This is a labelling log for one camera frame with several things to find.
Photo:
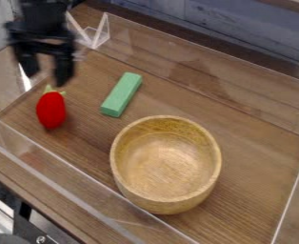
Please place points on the clear acrylic tray wall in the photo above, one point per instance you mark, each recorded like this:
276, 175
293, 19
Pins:
81, 205

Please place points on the wooden bowl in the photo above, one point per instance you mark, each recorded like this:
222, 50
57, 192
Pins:
165, 161

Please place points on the clear acrylic corner bracket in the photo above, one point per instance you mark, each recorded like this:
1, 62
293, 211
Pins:
90, 37

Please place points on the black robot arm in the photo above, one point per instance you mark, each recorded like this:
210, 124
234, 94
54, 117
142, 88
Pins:
42, 14

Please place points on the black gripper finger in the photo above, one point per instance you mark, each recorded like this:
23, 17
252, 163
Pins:
29, 63
63, 69

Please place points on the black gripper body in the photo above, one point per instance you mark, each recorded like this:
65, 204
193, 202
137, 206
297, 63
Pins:
54, 41

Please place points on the black table clamp base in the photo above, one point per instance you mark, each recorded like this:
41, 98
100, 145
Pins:
17, 230

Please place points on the green rectangular block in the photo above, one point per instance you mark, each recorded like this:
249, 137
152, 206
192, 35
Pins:
120, 95

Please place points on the red strawberry toy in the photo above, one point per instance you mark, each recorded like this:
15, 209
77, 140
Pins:
50, 108

